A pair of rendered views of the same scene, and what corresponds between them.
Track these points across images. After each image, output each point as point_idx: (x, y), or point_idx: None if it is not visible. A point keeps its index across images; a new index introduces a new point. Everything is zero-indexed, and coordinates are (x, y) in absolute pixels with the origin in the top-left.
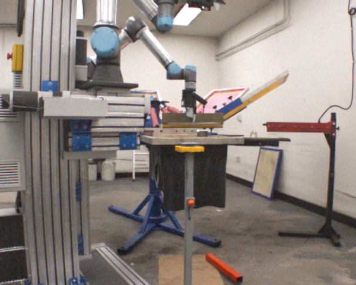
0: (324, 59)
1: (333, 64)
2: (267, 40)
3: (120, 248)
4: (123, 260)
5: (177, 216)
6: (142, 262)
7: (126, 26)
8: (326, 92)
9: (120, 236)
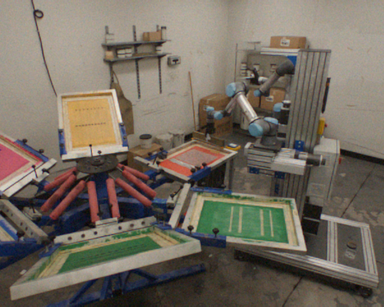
0: None
1: (14, 63)
2: None
3: (203, 267)
4: (210, 262)
5: (65, 296)
6: (204, 252)
7: (246, 90)
8: (9, 94)
9: (167, 299)
